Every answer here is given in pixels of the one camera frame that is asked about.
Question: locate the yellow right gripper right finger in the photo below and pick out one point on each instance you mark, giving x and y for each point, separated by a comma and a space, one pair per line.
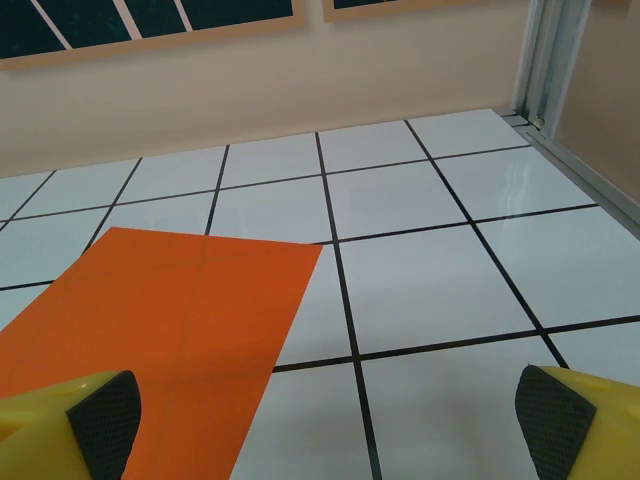
590, 430

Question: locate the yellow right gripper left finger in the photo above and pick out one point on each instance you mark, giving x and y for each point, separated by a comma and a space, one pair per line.
45, 430

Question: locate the aluminium frame post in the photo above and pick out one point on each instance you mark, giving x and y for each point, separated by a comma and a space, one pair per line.
545, 60

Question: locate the aluminium side rail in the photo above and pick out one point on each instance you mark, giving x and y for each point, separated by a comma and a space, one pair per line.
600, 180

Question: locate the orange paper sheet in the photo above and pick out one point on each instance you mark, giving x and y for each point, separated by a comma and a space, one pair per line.
165, 310

